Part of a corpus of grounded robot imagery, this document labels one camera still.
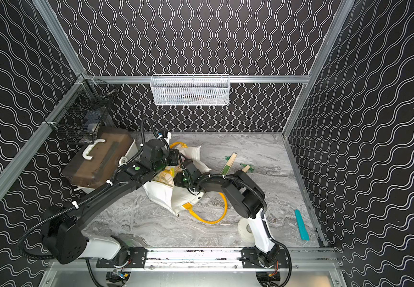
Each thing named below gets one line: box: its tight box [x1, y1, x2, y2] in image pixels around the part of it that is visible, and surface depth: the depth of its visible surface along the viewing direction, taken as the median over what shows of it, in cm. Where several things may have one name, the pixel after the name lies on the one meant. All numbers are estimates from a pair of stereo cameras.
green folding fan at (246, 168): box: [239, 163, 255, 173], surface depth 105 cm
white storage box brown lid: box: [62, 127, 139, 192], surface depth 89 cm
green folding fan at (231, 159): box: [220, 152, 238, 176], surface depth 107 cm
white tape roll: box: [237, 217, 255, 245], surface depth 83 cm
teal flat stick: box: [294, 209, 310, 241], surface depth 84 cm
